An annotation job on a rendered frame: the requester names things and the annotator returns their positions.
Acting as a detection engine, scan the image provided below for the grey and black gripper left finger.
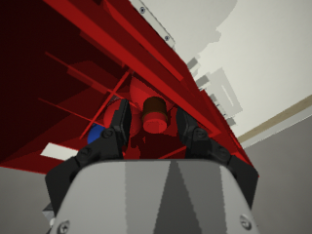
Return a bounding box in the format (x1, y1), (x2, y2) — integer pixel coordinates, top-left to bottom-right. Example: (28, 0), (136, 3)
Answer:
(45, 98), (132, 217)

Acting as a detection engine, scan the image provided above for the red crate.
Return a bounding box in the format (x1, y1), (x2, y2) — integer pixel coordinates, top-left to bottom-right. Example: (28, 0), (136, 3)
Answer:
(0, 0), (220, 175)
(165, 90), (254, 167)

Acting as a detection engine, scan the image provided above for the dark blue bottle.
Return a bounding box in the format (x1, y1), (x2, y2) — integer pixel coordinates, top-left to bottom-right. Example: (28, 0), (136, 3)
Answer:
(88, 123), (105, 144)

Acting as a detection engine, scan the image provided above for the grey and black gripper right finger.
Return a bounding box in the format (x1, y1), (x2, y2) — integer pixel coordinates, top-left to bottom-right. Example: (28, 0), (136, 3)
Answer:
(175, 106), (258, 210)

